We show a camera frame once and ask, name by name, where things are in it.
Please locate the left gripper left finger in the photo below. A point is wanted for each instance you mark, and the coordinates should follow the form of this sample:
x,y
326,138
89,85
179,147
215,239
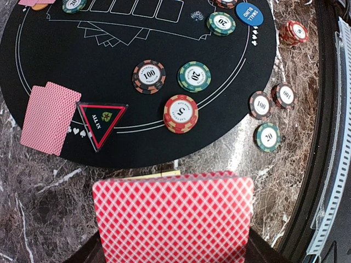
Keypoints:
x,y
91,252

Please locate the blue small blind button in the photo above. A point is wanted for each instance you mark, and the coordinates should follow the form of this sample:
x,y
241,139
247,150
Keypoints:
x,y
249,14

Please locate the yellow playing card box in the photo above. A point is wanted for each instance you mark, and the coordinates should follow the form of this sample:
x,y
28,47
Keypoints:
x,y
158,175

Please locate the triangular red dealer button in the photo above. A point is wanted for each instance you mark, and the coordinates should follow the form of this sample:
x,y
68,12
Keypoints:
x,y
99,120

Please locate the orange big blind button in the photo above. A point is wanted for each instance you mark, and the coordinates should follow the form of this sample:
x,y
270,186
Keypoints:
x,y
38,6

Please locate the red poker chip stack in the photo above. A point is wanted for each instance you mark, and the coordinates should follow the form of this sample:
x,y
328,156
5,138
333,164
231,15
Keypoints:
x,y
293,33

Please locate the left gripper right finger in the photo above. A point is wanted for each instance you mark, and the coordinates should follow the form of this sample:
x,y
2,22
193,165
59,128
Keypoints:
x,y
259,251

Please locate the round black poker mat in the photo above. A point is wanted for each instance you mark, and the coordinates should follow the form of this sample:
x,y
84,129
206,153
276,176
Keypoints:
x,y
130,52

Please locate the red playing card deck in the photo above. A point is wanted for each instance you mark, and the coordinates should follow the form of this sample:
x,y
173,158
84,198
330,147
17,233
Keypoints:
x,y
186,218

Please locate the green poker chip stack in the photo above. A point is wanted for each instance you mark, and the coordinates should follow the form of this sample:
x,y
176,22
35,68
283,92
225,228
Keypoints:
x,y
267,137

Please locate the red card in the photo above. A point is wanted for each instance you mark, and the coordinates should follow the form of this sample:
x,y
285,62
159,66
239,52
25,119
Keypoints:
x,y
29,3
64,100
45,1
42,129

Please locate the white slotted cable duct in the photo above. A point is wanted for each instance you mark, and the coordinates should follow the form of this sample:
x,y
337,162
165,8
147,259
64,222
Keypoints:
x,y
331,222

